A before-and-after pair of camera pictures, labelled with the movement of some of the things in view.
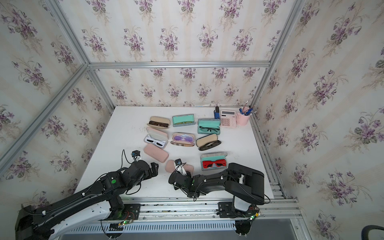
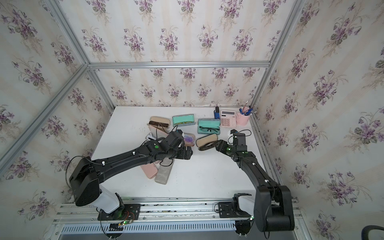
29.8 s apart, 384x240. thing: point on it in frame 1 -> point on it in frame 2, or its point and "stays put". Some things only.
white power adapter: x=178 y=165 -> x=233 y=131
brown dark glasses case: x=207 y=141 stays put
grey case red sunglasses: x=213 y=160 -> x=163 y=172
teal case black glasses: x=209 y=126 stays put
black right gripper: x=187 y=176 -> x=222 y=146
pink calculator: x=228 y=118 stays put
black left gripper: x=149 y=175 -> x=182 y=155
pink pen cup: x=242 y=120 stays put
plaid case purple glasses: x=183 y=139 stays put
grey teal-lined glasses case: x=179 y=120 stays put
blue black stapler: x=216 y=113 stays put
